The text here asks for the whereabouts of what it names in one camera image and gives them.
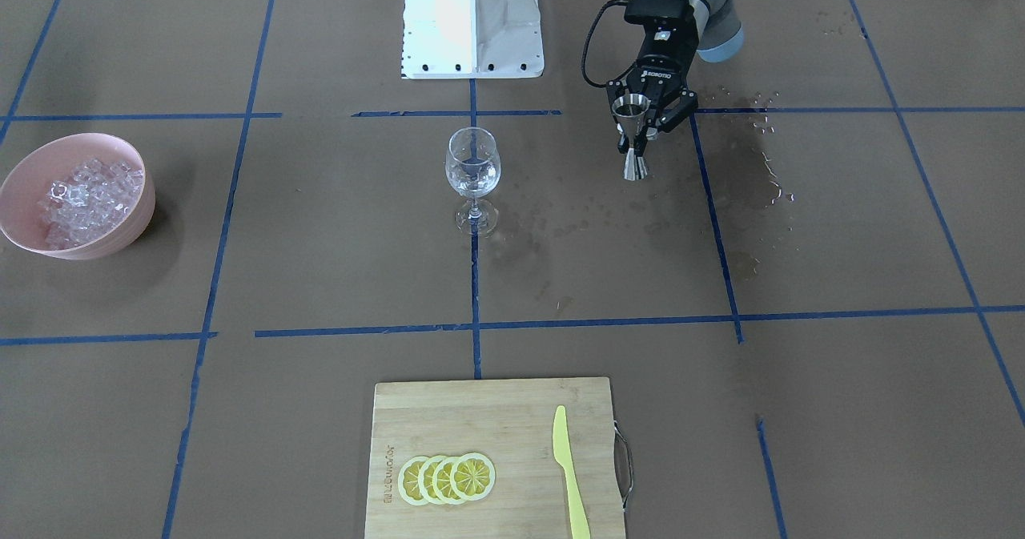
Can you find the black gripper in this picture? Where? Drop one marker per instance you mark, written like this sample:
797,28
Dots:
667,53

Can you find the steel double jigger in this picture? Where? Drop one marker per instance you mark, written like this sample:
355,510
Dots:
635,167

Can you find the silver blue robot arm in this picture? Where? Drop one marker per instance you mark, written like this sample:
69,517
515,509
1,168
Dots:
720,32

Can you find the clear wine glass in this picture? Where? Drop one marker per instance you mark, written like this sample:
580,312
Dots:
473,170

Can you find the pile of clear ice cubes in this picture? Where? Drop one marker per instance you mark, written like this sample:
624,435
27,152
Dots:
89,203

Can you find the bamboo cutting board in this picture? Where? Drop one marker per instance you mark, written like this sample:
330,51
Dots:
510,421

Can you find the lemon slice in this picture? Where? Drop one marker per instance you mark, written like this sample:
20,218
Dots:
442,481
425,478
472,477
409,477

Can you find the yellow plastic knife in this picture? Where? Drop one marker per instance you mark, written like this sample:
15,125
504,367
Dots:
563,455

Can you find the pink plastic bowl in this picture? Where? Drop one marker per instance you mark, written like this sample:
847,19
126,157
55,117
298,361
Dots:
29,180

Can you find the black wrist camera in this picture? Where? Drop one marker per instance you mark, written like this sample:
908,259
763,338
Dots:
643,12

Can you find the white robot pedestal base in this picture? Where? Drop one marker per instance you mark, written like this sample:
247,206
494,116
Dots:
472,39

